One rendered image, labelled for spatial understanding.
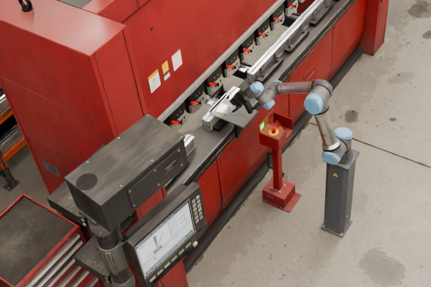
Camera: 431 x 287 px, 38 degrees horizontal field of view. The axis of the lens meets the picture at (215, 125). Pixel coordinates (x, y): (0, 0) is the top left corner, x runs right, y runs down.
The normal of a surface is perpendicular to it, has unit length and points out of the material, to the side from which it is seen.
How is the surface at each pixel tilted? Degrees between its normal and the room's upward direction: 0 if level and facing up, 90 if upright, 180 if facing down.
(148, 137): 0
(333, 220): 90
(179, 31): 90
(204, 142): 0
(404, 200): 0
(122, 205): 90
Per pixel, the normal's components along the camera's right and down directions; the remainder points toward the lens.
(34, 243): -0.10, -0.71
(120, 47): 0.82, 0.35
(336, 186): -0.55, 0.62
